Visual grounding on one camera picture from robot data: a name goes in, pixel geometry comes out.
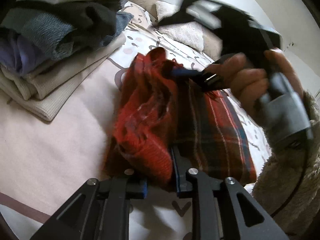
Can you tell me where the red plaid tasselled scarf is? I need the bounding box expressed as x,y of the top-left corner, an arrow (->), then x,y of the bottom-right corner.
105,47 -> 257,188

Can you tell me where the pile of folded clothes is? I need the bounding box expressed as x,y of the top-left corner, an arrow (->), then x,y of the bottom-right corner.
1,0 -> 133,121

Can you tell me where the person's right hand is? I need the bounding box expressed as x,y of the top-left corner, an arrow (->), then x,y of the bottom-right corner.
205,48 -> 304,126

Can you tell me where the fluffy white pillow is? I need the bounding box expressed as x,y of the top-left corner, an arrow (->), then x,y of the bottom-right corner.
156,1 -> 204,51

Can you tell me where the beige fleece sleeve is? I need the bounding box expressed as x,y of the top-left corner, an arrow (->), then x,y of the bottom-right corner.
253,91 -> 319,239

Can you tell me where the white cartoon print bedsheet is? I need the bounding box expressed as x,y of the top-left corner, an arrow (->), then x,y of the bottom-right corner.
1,2 -> 271,239

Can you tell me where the beige upholstered headboard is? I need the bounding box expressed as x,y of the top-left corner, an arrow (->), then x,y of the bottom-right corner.
132,0 -> 157,18

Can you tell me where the black cable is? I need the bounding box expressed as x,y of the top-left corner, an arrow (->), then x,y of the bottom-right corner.
269,134 -> 311,218

